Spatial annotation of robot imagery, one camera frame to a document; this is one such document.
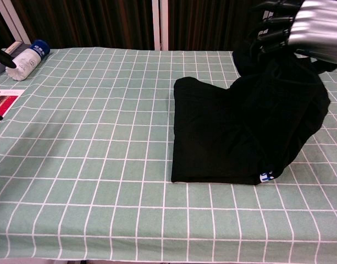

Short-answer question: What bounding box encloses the black t-shirt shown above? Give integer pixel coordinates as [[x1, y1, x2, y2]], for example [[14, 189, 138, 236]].
[[170, 41, 331, 185]]

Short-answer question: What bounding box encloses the green checked tablecloth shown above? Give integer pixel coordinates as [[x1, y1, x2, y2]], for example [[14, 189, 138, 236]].
[[0, 46, 337, 262]]

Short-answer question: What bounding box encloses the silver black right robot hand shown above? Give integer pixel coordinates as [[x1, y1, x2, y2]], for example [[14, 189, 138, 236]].
[[247, 0, 337, 74]]

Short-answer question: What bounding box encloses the printed photo card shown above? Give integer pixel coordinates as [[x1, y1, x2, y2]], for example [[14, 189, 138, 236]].
[[0, 89, 23, 127]]

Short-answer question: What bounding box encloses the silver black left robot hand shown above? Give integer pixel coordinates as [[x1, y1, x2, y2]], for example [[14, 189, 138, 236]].
[[0, 48, 17, 123]]

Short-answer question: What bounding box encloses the maroon cream long flat stick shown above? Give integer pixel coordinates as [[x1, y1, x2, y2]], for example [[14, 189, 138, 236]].
[[0, 41, 23, 68]]

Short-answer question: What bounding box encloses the white bottle blue cap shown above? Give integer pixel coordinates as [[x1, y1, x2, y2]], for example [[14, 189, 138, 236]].
[[5, 40, 51, 81]]

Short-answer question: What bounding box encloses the white frame post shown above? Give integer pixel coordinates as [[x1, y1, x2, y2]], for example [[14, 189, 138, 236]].
[[151, 0, 169, 51], [2, 0, 30, 45]]

